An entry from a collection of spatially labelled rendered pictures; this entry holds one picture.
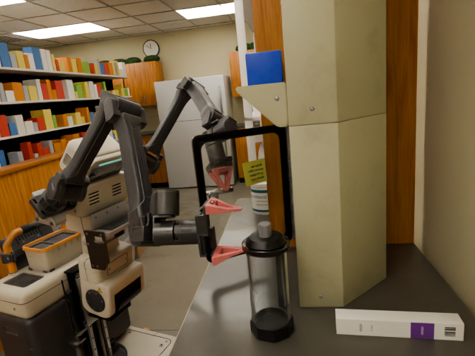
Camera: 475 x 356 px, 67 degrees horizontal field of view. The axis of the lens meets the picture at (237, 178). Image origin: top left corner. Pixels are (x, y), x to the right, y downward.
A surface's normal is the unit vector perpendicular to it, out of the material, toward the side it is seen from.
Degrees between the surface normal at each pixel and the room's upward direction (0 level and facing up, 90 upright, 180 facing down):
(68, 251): 92
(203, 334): 0
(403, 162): 90
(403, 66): 90
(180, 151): 90
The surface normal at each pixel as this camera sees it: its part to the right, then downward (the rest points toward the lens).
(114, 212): 0.91, 0.01
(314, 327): -0.10, -0.97
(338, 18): 0.61, 0.13
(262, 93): -0.13, 0.24
